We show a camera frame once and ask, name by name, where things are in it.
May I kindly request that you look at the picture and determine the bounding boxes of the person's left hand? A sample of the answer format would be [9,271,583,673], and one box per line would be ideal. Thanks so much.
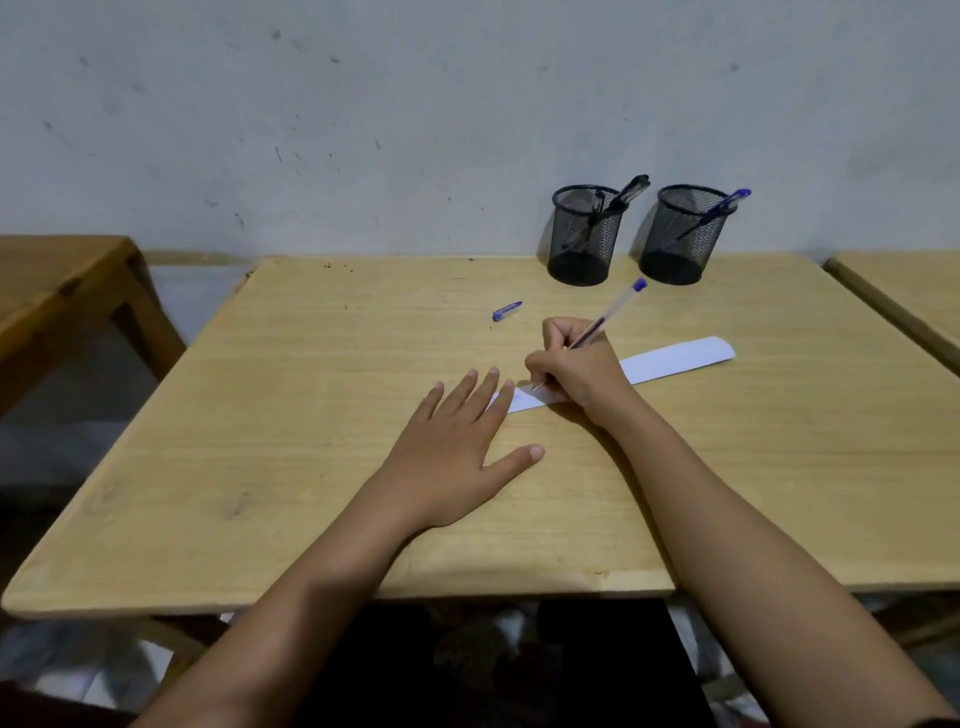
[365,366,547,538]

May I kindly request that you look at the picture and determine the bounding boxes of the blue pen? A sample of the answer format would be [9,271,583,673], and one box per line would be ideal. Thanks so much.
[674,188,753,243]
[530,278,649,393]

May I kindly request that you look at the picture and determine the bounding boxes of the person's right forearm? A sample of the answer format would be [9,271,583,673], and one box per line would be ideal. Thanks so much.
[599,401,958,728]

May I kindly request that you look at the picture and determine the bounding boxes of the white paper strip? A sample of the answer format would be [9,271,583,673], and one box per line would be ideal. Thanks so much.
[491,335,738,416]

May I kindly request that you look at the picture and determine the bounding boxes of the person's left forearm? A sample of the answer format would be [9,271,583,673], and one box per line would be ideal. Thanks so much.
[134,487,410,728]

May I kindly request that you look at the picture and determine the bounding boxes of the dark wooden side table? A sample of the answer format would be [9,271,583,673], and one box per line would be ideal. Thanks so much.
[0,234,187,418]

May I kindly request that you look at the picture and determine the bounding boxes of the person's black trousers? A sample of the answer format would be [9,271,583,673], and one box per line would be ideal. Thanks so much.
[299,599,718,728]

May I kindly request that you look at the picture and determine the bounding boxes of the black pen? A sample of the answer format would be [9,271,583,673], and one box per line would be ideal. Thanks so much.
[608,174,652,208]
[562,189,607,253]
[596,191,639,225]

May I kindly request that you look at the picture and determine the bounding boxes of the light wooden side table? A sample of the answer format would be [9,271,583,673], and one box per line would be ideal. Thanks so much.
[823,249,960,376]

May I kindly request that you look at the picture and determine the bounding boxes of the person's right hand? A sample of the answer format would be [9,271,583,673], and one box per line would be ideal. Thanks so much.
[524,316,640,433]

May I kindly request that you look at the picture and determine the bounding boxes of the black mesh cup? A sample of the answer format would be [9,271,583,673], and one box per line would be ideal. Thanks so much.
[546,184,630,288]
[638,184,740,287]

